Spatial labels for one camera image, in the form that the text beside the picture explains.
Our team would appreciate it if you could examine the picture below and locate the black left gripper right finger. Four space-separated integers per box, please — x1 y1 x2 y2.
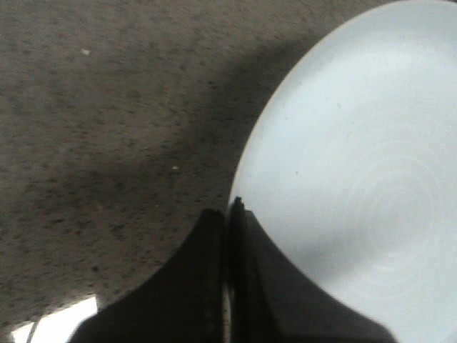
226 197 395 342

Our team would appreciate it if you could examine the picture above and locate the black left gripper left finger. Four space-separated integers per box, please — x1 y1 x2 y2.
70 209 225 342

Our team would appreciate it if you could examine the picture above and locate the light blue round plate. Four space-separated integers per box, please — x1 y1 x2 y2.
231 1 456 342

